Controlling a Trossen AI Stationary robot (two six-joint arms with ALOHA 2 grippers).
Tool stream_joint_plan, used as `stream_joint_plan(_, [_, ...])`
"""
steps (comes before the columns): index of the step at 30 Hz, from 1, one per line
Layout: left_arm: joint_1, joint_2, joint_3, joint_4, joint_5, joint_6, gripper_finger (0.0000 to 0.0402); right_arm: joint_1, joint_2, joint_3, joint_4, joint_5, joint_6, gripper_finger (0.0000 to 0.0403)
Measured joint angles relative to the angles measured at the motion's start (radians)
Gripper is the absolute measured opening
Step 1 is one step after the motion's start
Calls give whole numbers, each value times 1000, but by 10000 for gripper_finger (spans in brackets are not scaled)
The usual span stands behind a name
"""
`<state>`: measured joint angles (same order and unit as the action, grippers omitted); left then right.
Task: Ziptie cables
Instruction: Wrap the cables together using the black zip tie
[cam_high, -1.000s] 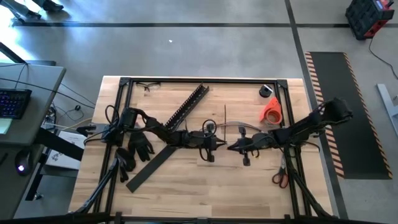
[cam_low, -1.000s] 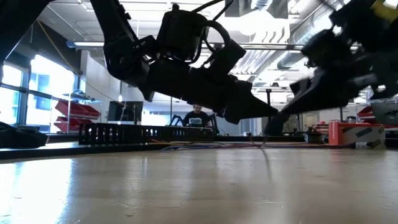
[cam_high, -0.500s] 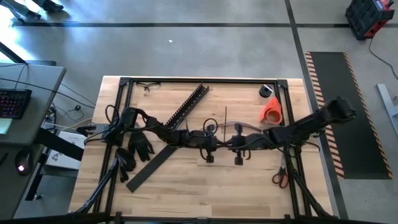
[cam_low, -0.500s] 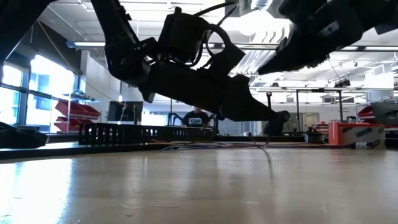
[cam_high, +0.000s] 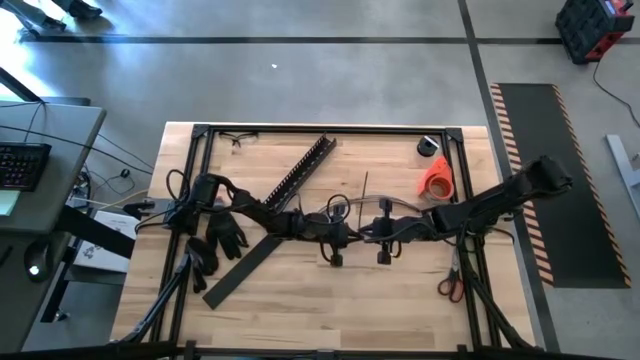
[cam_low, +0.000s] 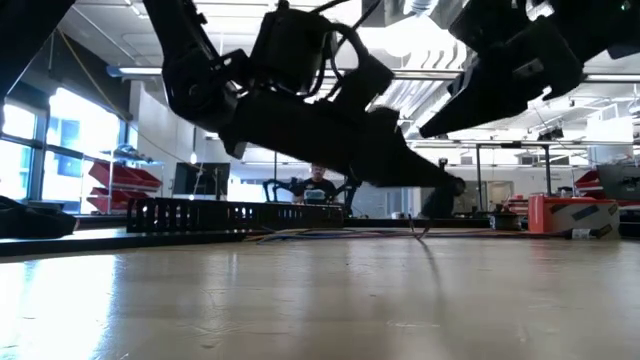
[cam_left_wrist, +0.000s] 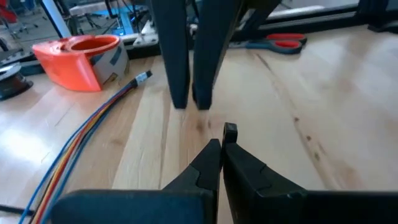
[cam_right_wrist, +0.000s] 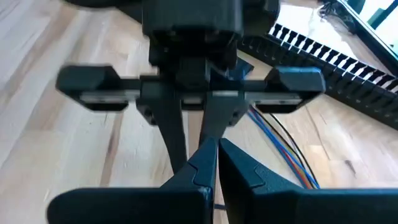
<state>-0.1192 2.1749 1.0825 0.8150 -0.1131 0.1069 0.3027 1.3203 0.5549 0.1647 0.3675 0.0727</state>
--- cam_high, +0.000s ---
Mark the white cardboard box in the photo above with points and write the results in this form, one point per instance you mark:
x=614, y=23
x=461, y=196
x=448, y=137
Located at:
x=102, y=257

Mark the small black tape roll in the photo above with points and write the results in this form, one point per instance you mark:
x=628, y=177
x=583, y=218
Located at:
x=426, y=148

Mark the black duct cover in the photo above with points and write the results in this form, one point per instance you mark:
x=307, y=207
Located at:
x=240, y=272

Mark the pale green notepad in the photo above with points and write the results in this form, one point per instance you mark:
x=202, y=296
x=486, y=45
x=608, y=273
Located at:
x=7, y=202

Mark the black and red toolbox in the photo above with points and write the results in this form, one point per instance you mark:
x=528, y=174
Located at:
x=585, y=25

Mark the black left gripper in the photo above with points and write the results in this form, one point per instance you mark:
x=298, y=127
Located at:
x=320, y=230

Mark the black aluminium rig frame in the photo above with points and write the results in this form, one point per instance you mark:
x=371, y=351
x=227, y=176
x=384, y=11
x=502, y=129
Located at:
x=390, y=130

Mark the clear safety glasses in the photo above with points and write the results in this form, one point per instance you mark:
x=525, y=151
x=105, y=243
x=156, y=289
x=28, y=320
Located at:
x=237, y=140

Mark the grey desk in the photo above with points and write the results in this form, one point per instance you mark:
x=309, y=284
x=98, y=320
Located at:
x=60, y=130

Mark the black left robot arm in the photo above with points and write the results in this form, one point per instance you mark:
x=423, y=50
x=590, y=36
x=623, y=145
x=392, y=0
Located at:
x=250, y=205

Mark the black stand leg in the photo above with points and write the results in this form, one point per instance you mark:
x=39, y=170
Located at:
x=30, y=15

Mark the thin brown zip tie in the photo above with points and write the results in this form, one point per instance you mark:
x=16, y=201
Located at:
x=363, y=197

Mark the grey metal profile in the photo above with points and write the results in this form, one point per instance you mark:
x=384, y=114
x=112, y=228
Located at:
x=622, y=162

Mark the black backlit keyboard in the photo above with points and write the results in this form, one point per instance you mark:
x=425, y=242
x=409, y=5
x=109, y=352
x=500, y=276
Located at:
x=20, y=165

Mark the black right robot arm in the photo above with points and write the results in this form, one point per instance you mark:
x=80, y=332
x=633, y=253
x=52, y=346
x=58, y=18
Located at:
x=500, y=197

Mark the black diagonal brace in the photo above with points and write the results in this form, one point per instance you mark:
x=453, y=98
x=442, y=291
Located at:
x=95, y=232

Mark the person's shoe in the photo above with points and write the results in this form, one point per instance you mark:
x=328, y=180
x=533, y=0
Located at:
x=82, y=10

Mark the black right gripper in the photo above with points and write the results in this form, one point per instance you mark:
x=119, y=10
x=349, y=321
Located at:
x=405, y=229

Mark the black computer mouse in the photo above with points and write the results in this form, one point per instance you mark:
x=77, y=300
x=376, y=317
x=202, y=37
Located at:
x=37, y=260

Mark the black hazard-striped floor mat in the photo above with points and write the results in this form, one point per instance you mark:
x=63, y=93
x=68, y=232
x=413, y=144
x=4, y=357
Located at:
x=575, y=240

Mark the black slanted bar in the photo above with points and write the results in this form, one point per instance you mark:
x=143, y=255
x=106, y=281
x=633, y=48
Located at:
x=20, y=85

